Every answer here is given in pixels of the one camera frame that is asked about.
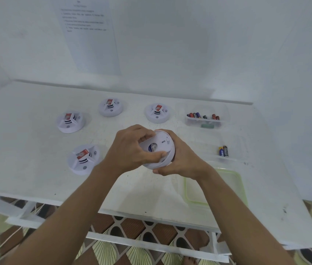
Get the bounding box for person's right hand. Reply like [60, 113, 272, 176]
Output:
[152, 129, 214, 182]

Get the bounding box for person's left hand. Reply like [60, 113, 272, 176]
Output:
[100, 124, 168, 179]

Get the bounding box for white round smoke detector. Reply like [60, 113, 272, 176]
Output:
[67, 144, 101, 176]
[56, 112, 86, 134]
[98, 98, 124, 118]
[144, 103, 172, 124]
[140, 129, 176, 170]

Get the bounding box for large green-rimmed clear lid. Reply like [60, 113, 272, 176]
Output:
[184, 167, 248, 209]

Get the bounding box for row of batteries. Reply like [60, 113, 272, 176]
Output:
[186, 112, 220, 121]

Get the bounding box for large clear plastic container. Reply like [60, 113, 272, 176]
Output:
[200, 132, 244, 163]

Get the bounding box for clear battery container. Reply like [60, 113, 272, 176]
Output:
[175, 103, 231, 127]

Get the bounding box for person's right forearm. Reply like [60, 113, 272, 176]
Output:
[200, 168, 294, 265]

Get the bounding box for person's left forearm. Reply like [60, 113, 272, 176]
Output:
[2, 162, 118, 265]

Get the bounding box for printed white paper sheet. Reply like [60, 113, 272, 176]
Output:
[54, 0, 122, 76]

